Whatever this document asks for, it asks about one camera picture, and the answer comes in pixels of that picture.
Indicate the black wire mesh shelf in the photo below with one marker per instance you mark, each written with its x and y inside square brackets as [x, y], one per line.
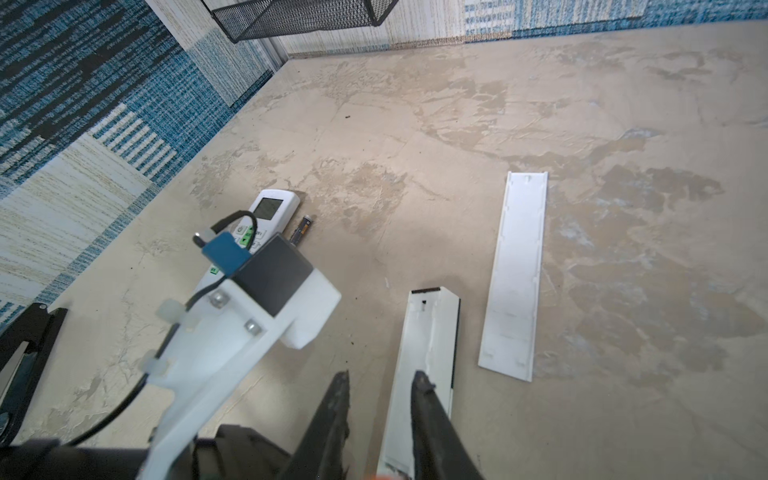
[259, 19]

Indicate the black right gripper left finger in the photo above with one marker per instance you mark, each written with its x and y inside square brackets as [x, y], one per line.
[319, 454]

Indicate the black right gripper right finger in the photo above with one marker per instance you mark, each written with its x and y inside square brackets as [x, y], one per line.
[437, 450]

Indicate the white battery cover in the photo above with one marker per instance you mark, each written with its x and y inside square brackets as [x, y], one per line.
[508, 337]

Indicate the white air conditioner remote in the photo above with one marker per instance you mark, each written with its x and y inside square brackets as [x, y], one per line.
[273, 209]

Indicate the orange black screwdriver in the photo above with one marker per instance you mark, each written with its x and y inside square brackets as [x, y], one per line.
[384, 477]

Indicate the long white remote control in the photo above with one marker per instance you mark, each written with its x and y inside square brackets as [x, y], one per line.
[428, 344]

